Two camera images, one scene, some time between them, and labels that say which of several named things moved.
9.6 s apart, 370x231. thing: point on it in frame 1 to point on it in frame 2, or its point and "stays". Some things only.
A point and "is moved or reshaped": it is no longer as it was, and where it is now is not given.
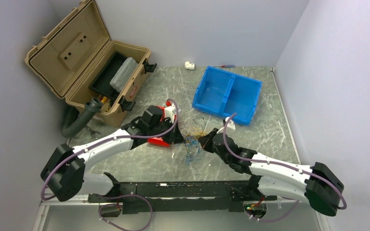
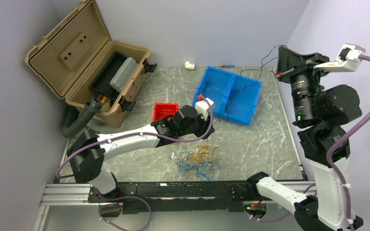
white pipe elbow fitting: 189,66 stays
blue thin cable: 192,144 to 185,165
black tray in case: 101,83 stays
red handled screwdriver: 230,66 stays
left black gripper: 175,136 to 205,125
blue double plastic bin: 223,93 stays
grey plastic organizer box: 121,78 stays
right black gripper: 206,141 to 290,63
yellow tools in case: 104,99 stays
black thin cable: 191,140 is moved or reshaped
